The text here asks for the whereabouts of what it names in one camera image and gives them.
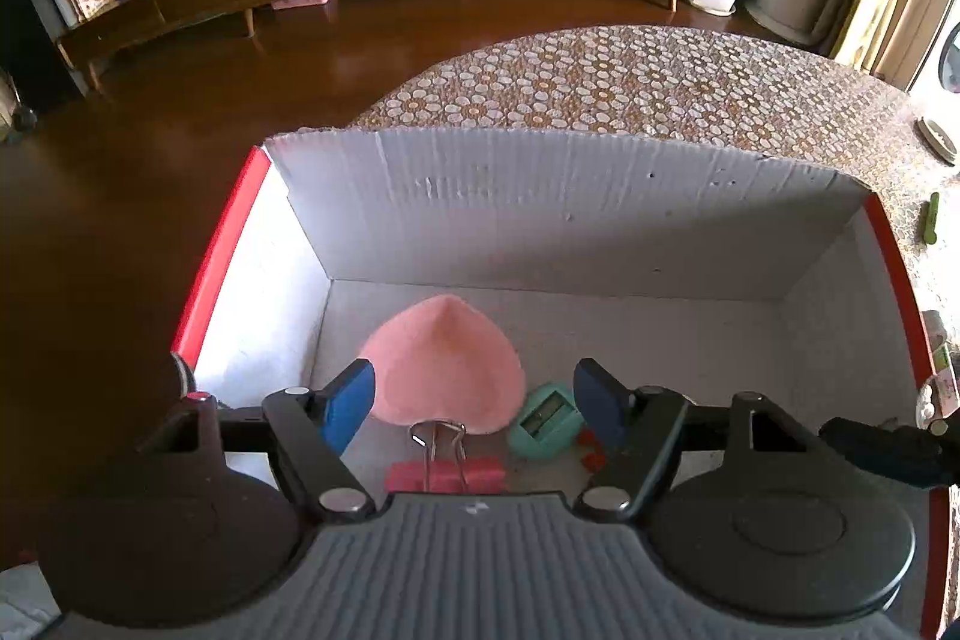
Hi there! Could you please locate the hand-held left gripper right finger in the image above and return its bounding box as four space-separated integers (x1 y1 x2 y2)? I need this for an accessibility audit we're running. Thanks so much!
572 357 826 525

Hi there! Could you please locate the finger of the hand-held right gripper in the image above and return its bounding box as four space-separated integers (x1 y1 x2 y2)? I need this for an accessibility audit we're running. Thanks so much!
821 416 960 489

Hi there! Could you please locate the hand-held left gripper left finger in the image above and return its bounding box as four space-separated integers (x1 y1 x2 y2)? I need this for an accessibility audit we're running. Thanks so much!
139 359 377 525

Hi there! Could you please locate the teal pencil sharpener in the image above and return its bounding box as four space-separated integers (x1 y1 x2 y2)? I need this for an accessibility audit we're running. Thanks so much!
506 383 586 461

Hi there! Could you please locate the pink heart-shaped sponge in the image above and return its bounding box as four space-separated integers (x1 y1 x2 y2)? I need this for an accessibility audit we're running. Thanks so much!
358 293 526 437

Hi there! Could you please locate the pink binder clip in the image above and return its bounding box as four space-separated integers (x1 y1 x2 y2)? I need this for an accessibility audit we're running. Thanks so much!
385 419 505 495

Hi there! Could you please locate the red cardboard box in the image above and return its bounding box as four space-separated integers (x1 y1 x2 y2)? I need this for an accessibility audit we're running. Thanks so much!
169 126 953 640

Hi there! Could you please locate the white small dish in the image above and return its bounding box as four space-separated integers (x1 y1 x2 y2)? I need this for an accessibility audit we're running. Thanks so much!
916 116 960 166

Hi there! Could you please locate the washing machine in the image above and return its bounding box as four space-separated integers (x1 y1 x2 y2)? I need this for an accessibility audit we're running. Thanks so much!
911 21 960 94

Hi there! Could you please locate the black tall appliance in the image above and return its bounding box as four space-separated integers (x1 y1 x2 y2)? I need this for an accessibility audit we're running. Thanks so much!
0 0 83 116

